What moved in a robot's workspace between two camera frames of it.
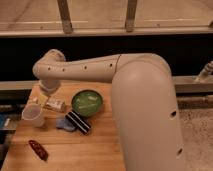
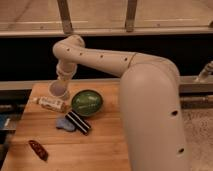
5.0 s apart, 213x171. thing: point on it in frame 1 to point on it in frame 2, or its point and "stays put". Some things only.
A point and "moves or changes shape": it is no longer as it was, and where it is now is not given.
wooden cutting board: x=98 y=150 stays put
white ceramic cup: x=33 y=113 moves or changes shape
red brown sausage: x=40 y=151 stays put
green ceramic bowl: x=87 y=103 stays put
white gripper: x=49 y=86 to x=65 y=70
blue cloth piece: x=63 y=123 stays put
